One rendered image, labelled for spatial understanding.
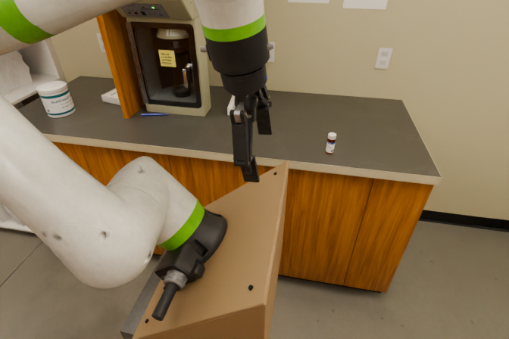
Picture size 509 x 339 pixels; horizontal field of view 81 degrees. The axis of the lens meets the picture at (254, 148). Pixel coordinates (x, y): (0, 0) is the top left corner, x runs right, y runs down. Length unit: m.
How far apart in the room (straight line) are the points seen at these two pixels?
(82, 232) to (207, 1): 0.35
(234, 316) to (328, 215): 1.00
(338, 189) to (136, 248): 1.01
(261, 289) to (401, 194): 1.00
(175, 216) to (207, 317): 0.20
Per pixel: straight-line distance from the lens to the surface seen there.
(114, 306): 2.05
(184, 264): 0.65
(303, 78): 1.85
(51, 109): 1.82
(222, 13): 0.42
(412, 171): 1.33
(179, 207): 0.64
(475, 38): 1.94
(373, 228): 1.54
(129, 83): 1.65
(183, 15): 1.38
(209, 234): 0.67
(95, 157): 1.66
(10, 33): 0.64
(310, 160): 1.25
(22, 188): 0.50
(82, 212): 0.49
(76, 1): 0.58
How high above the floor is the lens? 1.67
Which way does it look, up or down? 34 degrees down
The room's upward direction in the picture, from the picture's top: straight up
